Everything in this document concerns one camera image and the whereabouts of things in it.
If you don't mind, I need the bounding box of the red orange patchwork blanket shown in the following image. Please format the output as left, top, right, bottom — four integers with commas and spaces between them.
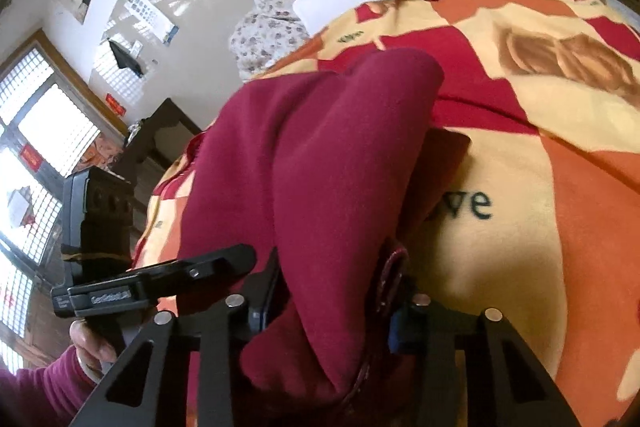
134, 0, 639, 426

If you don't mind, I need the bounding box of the window with blinds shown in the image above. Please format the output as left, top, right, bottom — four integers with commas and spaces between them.
1, 30, 122, 371

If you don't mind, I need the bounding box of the person's left hand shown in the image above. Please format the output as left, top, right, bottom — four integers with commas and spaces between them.
70, 320, 117, 381

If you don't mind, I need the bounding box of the maroon left sleeve forearm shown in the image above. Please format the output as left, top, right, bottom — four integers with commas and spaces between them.
1, 347, 96, 426

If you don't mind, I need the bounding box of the dark cloth hanging on wall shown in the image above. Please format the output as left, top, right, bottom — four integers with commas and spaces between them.
108, 39, 144, 78

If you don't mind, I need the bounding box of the wall calendar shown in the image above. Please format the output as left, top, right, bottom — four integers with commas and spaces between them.
125, 0, 179, 46

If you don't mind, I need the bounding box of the dark wooden side table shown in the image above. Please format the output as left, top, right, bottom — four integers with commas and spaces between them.
110, 98, 203, 188

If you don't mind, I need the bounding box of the maroon garment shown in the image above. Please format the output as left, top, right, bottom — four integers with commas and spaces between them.
179, 49, 468, 414

